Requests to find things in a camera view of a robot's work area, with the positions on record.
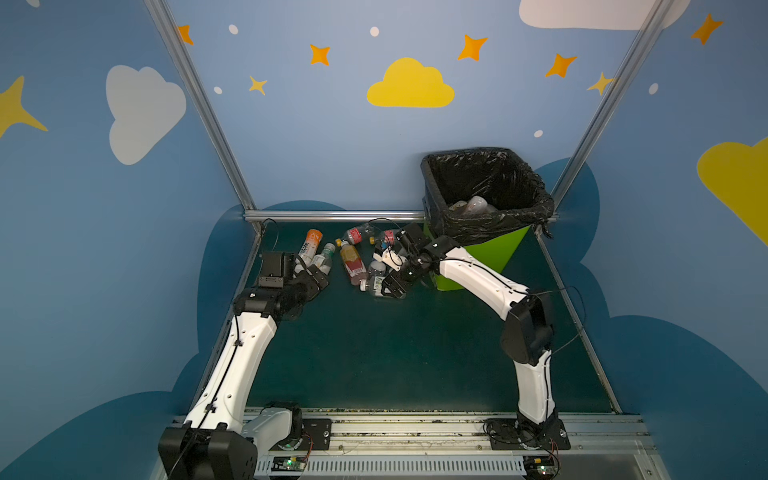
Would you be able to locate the green trash bin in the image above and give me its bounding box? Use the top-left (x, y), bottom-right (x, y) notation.
top-left (423, 224), bottom-right (530, 292)

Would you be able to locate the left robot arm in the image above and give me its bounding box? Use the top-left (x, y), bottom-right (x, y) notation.
top-left (158, 266), bottom-right (329, 479)

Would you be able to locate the orange cap white bottle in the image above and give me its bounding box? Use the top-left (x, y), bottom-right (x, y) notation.
top-left (298, 229), bottom-right (323, 265)

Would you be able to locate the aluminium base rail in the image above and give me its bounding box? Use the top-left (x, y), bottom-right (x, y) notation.
top-left (149, 410), bottom-right (672, 480)

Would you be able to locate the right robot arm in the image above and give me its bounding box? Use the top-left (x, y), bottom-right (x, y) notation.
top-left (382, 227), bottom-right (558, 438)

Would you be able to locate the aluminium frame back bar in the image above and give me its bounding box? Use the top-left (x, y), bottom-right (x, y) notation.
top-left (244, 210), bottom-right (425, 223)

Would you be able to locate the black bin liner bag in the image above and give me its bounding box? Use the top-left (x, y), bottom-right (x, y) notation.
top-left (420, 147), bottom-right (554, 246)

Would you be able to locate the dark red juice bottle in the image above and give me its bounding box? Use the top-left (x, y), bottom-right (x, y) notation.
top-left (337, 240), bottom-right (368, 286)

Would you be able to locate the clear bottle yellow cap red label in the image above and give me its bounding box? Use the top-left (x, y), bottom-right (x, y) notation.
top-left (336, 222), bottom-right (375, 247)

